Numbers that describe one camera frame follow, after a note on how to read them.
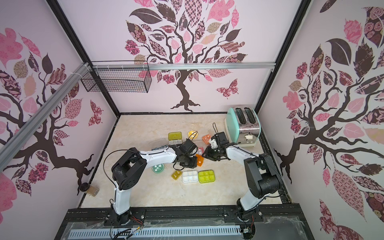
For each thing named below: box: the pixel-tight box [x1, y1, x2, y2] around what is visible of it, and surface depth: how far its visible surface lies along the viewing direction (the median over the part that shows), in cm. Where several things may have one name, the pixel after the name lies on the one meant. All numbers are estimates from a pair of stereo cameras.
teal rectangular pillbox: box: [151, 145, 169, 151], surface depth 101 cm
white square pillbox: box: [182, 170, 199, 184], surface depth 87 cm
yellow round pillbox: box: [187, 130, 199, 140], surface depth 109 cm
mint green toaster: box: [224, 105, 262, 147], surface depth 94 cm
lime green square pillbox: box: [198, 169, 216, 184], surface depth 88 cm
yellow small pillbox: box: [171, 170, 182, 181], surface depth 88 cm
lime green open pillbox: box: [168, 131, 183, 146], surface depth 108 cm
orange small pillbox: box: [202, 134, 212, 145], surface depth 106 cm
